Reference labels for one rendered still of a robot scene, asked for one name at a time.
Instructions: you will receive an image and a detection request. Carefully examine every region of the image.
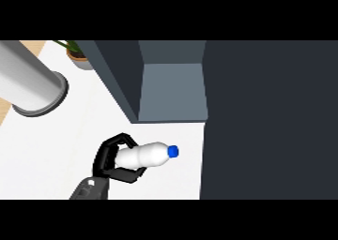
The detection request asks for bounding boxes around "white bottle with blue cap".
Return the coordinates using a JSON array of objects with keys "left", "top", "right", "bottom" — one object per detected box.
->
[{"left": 114, "top": 141, "right": 181, "bottom": 169}]

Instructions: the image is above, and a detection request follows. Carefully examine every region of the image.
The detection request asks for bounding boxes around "dark grey cabinet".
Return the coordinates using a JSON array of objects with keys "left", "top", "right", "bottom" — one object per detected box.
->
[{"left": 76, "top": 40, "right": 210, "bottom": 124}]

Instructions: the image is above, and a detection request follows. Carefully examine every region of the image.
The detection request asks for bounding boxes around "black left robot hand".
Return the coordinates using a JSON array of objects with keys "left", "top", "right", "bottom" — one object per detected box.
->
[{"left": 92, "top": 132, "right": 148, "bottom": 185}]

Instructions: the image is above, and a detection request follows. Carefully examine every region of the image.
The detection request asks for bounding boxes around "pale grey cylinder with rim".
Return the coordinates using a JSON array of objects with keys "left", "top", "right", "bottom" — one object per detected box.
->
[{"left": 0, "top": 40, "right": 71, "bottom": 118}]

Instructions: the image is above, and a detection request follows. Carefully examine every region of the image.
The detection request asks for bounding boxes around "potted green plant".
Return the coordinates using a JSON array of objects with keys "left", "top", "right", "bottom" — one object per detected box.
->
[{"left": 54, "top": 40, "right": 96, "bottom": 71}]

